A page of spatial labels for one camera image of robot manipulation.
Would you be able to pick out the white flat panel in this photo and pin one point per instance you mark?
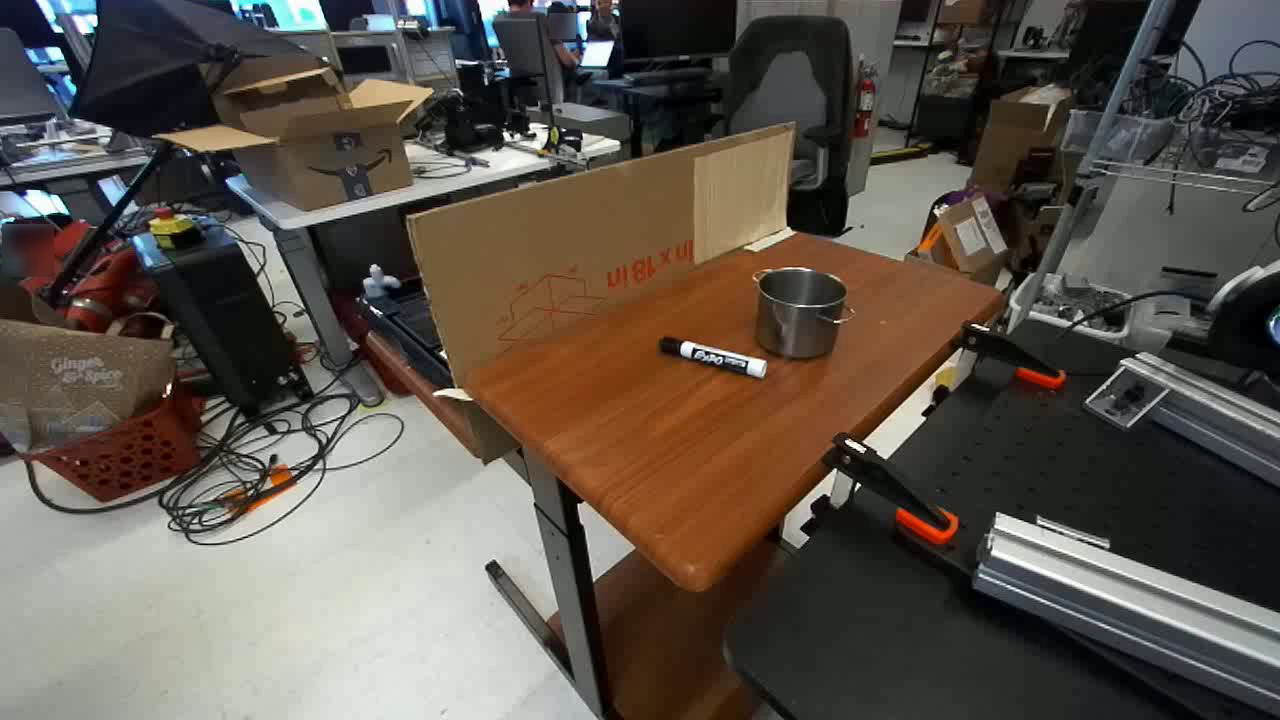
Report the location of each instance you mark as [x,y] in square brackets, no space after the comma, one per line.
[1175,232]

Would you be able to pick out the black control box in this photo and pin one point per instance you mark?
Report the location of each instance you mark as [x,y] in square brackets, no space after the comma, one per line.
[233,324]

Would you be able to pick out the black computer monitor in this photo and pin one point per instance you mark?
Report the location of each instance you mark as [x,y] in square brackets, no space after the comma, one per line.
[679,24]

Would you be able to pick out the open cardboard shipping box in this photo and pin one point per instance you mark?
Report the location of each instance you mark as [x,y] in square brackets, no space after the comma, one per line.
[334,165]

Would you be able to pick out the aluminium extrusion rail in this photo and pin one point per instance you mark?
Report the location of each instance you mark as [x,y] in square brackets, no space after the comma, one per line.
[1132,607]
[1220,413]

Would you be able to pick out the brown wooden board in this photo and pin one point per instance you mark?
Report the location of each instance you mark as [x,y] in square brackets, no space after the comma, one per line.
[665,653]

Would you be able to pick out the black and white marker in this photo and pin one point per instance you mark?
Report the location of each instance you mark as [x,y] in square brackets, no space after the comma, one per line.
[714,356]

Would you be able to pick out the black office chair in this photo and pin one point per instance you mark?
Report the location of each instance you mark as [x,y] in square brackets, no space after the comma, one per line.
[747,52]

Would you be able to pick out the red plastic basket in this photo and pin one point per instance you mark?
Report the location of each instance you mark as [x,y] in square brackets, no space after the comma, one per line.
[125,461]

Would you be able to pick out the brown paper bag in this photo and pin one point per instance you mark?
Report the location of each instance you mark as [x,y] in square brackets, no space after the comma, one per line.
[83,383]

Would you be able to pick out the black photo softbox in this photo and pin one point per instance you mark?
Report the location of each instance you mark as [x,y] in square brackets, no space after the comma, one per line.
[174,60]

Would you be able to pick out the plain closed cardboard box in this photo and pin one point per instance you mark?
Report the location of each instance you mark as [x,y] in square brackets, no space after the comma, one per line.
[1023,134]

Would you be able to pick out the red fire extinguisher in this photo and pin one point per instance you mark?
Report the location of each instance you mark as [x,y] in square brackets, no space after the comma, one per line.
[865,104]

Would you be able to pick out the brown cardboard panel red print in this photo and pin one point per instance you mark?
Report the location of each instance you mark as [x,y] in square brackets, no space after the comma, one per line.
[532,264]

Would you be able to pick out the black light stand pole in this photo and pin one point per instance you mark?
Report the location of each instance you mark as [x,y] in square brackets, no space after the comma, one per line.
[115,221]

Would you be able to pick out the small steel pot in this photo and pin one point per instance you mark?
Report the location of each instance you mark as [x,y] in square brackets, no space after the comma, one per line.
[802,324]

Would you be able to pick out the silver bracket plate black square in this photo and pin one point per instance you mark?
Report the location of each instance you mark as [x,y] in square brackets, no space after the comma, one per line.
[1126,399]

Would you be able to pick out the slanted aluminium frame pole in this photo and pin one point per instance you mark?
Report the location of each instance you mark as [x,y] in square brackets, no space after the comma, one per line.
[1103,145]

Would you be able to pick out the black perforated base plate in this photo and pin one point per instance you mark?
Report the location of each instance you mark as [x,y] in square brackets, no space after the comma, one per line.
[865,640]

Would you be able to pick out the cardboard box with white labels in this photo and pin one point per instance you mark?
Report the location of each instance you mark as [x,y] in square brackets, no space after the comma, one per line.
[972,239]

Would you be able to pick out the dark metal table leg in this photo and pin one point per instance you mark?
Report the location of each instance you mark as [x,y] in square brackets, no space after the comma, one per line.
[565,562]

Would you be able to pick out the yellow red emergency stop button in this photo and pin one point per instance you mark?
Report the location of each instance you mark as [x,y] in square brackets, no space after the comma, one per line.
[174,231]

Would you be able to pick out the small white plastic object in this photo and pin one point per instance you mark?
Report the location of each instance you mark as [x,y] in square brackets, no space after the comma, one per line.
[382,283]

